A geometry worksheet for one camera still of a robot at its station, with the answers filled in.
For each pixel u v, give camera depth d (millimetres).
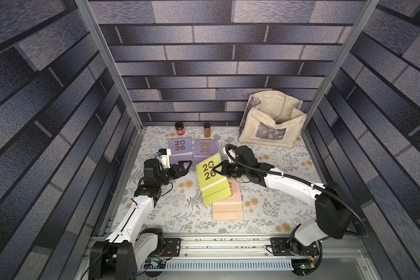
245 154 632
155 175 652
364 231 772
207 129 1101
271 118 923
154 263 709
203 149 1069
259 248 751
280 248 727
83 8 686
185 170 718
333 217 443
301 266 699
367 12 707
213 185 772
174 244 747
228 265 776
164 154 732
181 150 1067
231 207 853
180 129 1115
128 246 419
